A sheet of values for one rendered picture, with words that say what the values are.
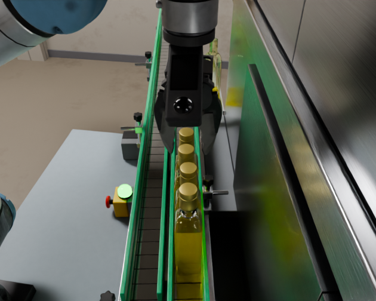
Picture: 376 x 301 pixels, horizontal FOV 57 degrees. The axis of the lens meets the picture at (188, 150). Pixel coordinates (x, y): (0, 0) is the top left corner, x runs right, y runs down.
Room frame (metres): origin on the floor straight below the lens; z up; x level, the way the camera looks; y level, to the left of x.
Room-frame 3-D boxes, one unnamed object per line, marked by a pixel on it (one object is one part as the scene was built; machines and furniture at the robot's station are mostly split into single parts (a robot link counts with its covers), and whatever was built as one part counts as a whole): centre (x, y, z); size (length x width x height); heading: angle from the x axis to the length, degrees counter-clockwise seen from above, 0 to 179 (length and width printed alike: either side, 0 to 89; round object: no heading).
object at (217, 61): (1.19, -0.09, 1.01); 0.06 x 0.06 x 0.26; 10
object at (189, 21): (0.47, 0.00, 1.47); 0.08 x 0.08 x 0.05
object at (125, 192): (0.75, 0.20, 0.84); 0.04 x 0.04 x 0.03
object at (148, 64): (1.38, 0.19, 0.94); 0.07 x 0.04 x 0.13; 91
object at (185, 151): (0.56, 0.00, 1.14); 0.04 x 0.04 x 0.04
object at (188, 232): (0.45, 0.00, 0.99); 0.06 x 0.06 x 0.21; 0
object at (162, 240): (1.22, 0.07, 0.93); 1.75 x 0.01 x 0.08; 1
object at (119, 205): (0.75, 0.20, 0.79); 0.07 x 0.07 x 0.07; 1
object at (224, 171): (1.11, -0.09, 0.84); 0.95 x 0.09 x 0.11; 1
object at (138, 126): (0.92, 0.18, 0.94); 0.07 x 0.04 x 0.13; 91
